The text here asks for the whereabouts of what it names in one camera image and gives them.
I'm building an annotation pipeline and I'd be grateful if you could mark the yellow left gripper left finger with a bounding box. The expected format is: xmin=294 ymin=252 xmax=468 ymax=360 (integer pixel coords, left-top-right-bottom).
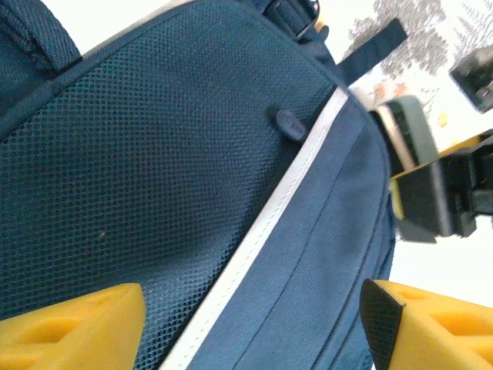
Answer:
xmin=0 ymin=282 xmax=148 ymax=370

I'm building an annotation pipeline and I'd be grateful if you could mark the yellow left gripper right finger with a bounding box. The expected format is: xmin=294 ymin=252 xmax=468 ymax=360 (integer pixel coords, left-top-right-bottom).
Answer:
xmin=359 ymin=278 xmax=493 ymax=370

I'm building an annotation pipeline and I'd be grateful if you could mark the navy blue backpack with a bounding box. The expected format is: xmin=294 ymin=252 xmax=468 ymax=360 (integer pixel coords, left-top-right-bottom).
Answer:
xmin=0 ymin=0 xmax=410 ymax=370

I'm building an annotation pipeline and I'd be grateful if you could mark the floral patterned table covering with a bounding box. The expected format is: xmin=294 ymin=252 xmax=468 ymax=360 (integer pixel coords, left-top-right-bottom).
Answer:
xmin=49 ymin=0 xmax=493 ymax=309

